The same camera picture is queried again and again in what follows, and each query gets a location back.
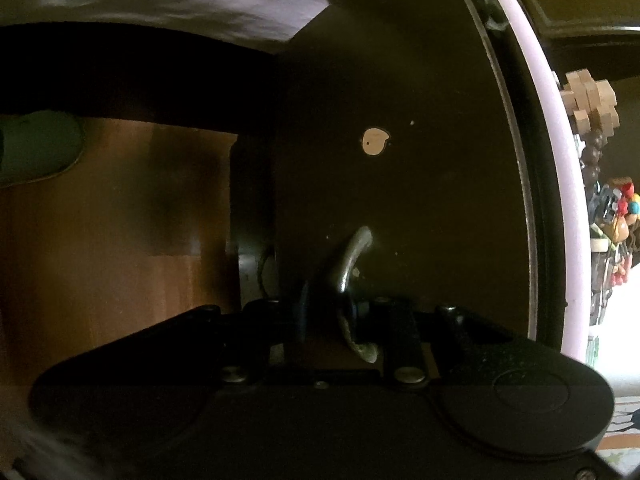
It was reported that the brown bead bracelet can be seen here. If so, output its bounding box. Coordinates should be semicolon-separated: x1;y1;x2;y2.
579;129;609;201

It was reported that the dark green slipper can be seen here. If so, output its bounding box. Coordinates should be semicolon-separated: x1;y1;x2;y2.
1;112;85;188

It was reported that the wooden burr puzzle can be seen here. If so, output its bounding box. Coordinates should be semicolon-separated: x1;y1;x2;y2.
560;68;620;138

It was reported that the dark drawer front panel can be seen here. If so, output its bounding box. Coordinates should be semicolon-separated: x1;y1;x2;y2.
231;0;535;334

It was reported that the metal drawer handle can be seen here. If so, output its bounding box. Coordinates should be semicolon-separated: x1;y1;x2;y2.
331;226;380;364

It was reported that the pink foam table mat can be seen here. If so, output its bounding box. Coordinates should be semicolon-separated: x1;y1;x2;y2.
487;0;591;362

